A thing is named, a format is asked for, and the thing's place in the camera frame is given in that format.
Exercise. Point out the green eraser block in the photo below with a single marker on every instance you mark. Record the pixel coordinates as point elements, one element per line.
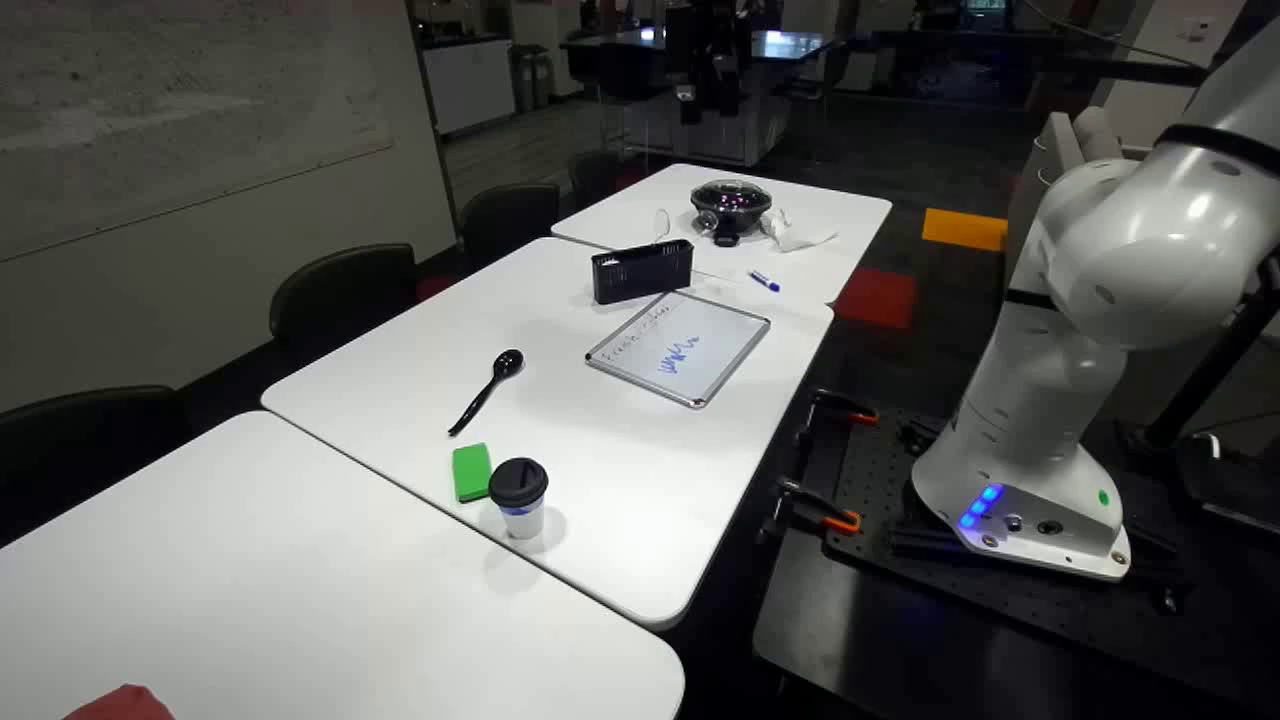
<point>470,473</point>

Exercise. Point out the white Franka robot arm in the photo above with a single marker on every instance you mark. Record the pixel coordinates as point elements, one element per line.
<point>1040,402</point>

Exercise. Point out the blue whiteboard marker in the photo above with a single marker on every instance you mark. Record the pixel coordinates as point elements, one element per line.
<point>762,280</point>

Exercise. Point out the black rectangular box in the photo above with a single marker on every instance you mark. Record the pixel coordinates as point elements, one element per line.
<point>640,273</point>

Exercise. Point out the black plastic spoon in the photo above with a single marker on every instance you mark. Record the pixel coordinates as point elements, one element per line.
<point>505,361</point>

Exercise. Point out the black bowl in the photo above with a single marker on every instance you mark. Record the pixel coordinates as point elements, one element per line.
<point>731,200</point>

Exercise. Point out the paper cup with black lid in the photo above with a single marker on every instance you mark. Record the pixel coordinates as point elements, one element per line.
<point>518,502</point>

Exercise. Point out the dark office chair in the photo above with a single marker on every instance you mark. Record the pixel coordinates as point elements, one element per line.
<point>343,292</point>
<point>81,447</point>
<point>505,220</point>

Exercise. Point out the clear plastic spoon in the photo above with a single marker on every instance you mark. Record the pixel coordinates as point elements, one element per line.
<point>804,236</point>

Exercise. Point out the white background cabinet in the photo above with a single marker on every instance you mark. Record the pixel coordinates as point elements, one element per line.
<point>467,82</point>

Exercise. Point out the dark background table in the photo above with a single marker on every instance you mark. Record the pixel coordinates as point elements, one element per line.
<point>784,55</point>

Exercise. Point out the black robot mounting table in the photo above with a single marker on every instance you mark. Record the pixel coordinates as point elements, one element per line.
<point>934,643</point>

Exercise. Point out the black stand pole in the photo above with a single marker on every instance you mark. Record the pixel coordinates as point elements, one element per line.
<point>1205,375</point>

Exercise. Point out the red flat object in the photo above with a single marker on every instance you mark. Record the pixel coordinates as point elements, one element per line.
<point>121,707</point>

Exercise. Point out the large wall whiteboard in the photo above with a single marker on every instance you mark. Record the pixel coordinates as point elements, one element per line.
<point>172,105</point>

